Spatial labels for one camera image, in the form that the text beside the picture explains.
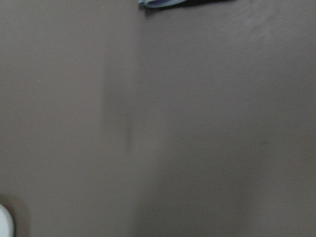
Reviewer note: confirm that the cream rabbit tray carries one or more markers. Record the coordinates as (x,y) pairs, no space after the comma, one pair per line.
(6,223)

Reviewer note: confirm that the grey folded cloth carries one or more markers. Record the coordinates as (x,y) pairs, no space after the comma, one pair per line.
(158,4)

